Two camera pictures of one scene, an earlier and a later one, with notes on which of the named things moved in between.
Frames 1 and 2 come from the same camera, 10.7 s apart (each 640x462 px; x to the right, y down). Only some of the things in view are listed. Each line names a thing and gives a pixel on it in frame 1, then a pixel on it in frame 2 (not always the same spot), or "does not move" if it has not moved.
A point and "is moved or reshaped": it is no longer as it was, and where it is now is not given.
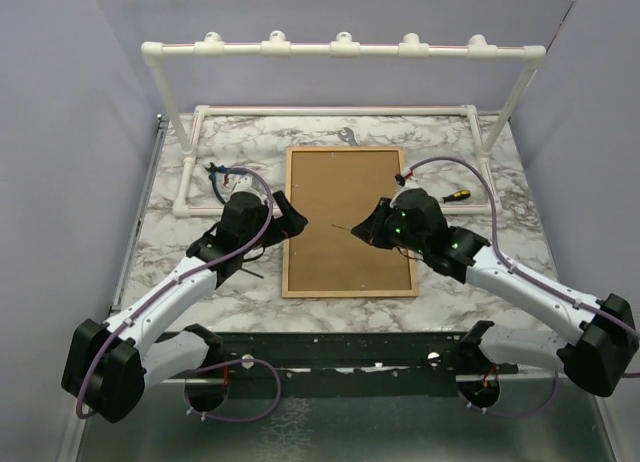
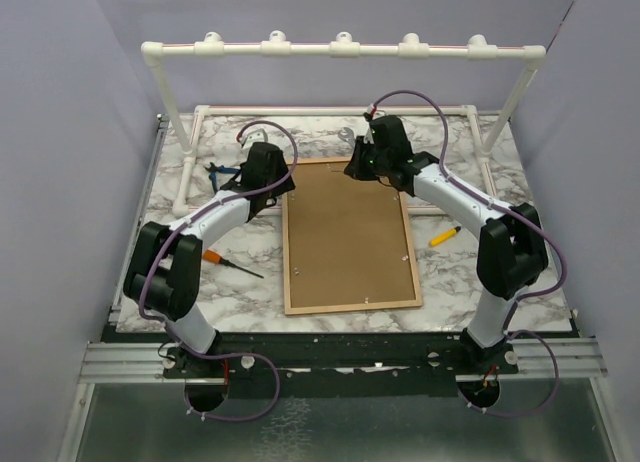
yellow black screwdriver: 458,195 is moved or reshaped
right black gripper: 371,230 to 355,168
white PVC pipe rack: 344,46 does not move
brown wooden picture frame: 337,188 is moved or reshaped
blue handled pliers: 213,168 does not move
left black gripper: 290,224 to 281,189
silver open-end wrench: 350,138 does not move
